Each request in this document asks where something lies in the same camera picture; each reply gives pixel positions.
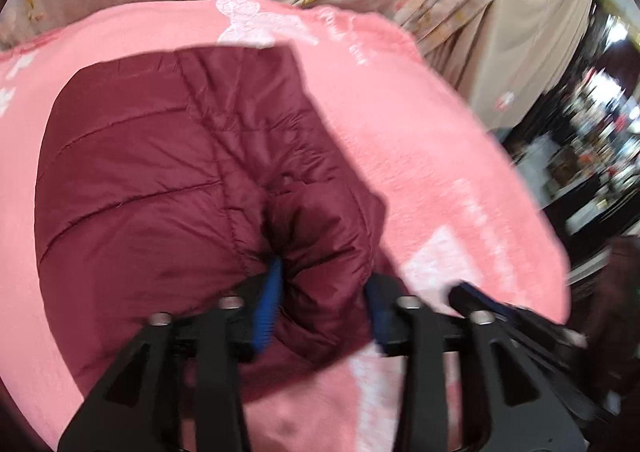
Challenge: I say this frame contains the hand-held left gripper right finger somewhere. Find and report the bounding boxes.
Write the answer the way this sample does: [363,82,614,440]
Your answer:
[364,274,587,452]

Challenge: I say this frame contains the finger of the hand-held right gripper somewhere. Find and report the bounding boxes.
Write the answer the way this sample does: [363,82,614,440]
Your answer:
[447,282,589,351]

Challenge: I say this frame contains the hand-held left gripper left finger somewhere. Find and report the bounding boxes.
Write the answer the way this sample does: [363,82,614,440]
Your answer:
[57,257,284,452]

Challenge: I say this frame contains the maroon puffer jacket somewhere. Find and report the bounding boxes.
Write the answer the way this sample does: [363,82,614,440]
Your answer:
[34,42,416,405]

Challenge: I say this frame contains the pink printed blanket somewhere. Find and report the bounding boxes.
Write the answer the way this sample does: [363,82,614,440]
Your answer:
[0,0,573,452]

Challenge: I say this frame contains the dark shelving with goods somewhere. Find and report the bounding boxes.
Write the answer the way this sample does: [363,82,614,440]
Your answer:
[500,0,640,253]

